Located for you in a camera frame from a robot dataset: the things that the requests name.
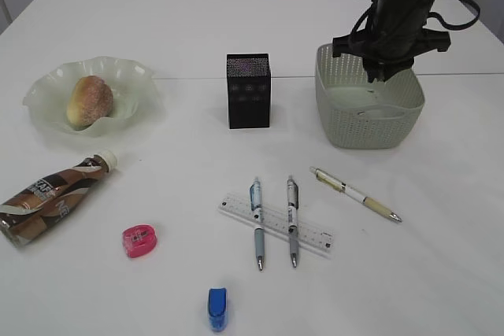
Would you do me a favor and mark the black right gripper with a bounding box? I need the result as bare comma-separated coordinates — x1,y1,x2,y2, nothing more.
332,0,450,83

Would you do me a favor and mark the golden bread roll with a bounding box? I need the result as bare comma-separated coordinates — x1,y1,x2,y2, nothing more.
66,76,113,128

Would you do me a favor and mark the brown coffee bottle white cap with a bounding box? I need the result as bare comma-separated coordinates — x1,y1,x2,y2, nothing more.
1,150,117,248

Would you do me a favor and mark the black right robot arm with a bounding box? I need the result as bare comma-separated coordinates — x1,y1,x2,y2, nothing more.
332,0,480,82

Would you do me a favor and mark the pale green plastic basket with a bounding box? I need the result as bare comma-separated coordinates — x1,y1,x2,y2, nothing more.
315,43,424,150

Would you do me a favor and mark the white beige click pen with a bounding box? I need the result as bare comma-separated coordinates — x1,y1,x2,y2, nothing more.
309,167,402,223

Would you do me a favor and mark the black mesh pen holder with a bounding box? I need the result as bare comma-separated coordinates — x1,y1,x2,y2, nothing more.
226,54,271,129

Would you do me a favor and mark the grey white click pen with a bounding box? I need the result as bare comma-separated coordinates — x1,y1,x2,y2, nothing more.
287,175,298,268

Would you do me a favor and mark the blue grey click pen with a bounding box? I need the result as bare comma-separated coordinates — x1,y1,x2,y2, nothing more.
249,177,265,271

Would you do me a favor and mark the pale green wavy glass plate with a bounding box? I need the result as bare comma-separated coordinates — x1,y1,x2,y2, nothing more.
23,56,164,137

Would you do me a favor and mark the pink pencil sharpener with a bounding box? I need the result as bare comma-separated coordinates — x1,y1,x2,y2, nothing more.
122,224,158,259

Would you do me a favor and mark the clear plastic ruler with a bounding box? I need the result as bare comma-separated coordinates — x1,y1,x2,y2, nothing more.
218,194,335,257

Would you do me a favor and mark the blue correction tape dispenser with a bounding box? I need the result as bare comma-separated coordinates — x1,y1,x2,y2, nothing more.
207,288,228,332

